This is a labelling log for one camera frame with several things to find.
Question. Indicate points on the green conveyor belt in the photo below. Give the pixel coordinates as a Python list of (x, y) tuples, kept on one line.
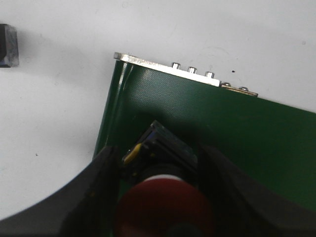
[(274, 144)]

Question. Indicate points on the dark grey block object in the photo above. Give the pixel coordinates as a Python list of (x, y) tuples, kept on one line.
[(9, 53)]

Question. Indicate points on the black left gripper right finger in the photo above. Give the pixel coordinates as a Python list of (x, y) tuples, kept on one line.
[(245, 208)]

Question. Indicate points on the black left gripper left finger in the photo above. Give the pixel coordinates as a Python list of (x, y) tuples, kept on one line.
[(82, 208)]

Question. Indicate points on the aluminium conveyor side rail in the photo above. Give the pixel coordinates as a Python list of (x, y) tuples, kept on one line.
[(190, 73)]

